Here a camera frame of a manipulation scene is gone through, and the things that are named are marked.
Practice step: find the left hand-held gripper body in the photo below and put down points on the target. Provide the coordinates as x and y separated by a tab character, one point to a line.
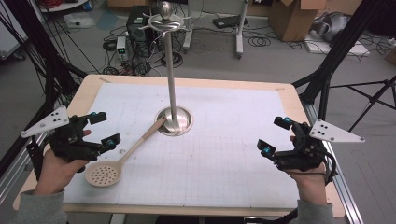
67	141

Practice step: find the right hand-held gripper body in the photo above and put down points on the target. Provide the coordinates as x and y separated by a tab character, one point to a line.
303	155

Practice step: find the beige slotted spoon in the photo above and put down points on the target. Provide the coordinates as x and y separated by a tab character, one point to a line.
104	174

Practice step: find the steel utensil stand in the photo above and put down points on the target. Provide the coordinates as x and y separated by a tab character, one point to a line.
171	77

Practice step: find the person's right hand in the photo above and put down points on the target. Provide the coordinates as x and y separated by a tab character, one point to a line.
309	186

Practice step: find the person's left hand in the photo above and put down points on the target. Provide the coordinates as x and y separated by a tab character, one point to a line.
57	174

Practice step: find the white grid mat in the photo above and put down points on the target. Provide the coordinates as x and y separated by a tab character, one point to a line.
218	158

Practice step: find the grey power supply box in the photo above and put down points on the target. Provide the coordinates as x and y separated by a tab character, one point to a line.
121	46

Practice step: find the thin black tripod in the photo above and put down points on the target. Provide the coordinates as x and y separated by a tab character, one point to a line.
372	99

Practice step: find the black computer tower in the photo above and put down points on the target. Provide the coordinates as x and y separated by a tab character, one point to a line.
137	34

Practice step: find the white flat board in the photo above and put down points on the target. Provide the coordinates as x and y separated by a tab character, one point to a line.
339	49

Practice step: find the black truss stand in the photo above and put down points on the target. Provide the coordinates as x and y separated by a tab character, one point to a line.
339	46
40	40

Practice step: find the white stand leg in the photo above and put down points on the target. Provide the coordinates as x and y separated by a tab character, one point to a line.
187	37
239	34

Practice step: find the clear plastic bag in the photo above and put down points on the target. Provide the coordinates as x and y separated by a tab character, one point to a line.
79	21

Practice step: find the large cardboard box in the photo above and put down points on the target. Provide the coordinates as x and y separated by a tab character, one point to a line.
289	21

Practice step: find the grey bag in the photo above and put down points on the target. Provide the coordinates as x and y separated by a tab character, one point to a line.
331	26

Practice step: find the flat black device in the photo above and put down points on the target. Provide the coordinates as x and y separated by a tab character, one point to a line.
229	21

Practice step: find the white round table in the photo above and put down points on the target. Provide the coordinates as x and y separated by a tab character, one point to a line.
62	5

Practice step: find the white cabinet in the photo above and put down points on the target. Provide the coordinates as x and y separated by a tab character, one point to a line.
9	34

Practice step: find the aluminium rail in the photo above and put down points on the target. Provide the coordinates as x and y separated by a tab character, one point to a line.
341	183
15	174

